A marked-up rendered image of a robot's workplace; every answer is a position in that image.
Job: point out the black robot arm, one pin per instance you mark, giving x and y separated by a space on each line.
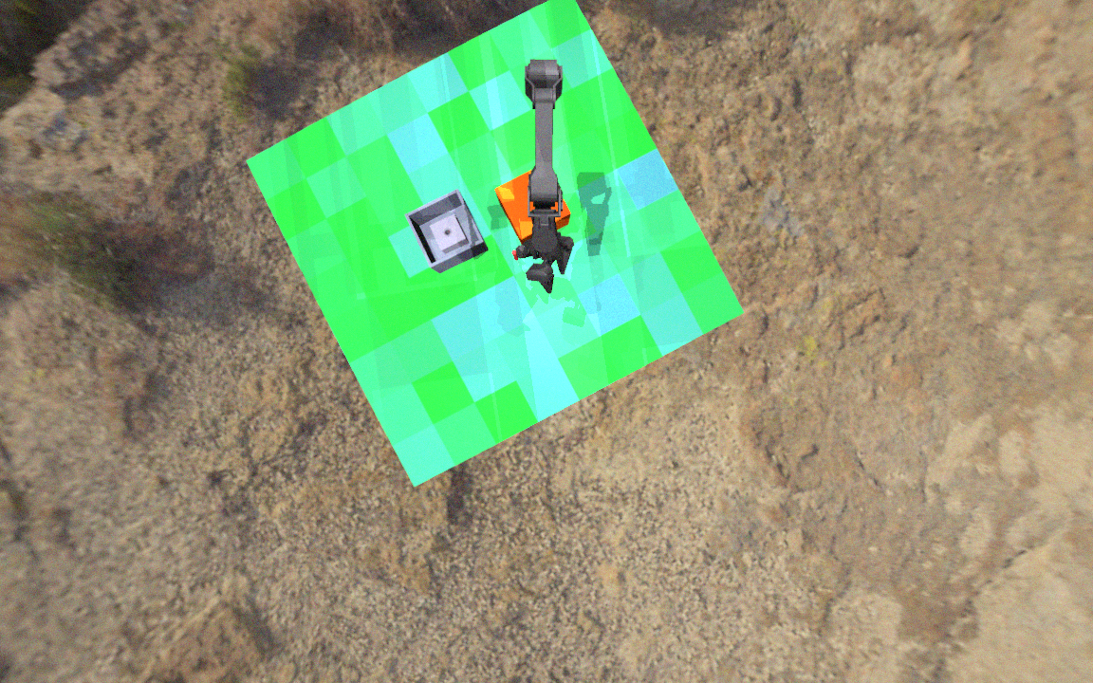
543 80

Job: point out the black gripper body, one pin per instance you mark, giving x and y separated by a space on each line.
543 272

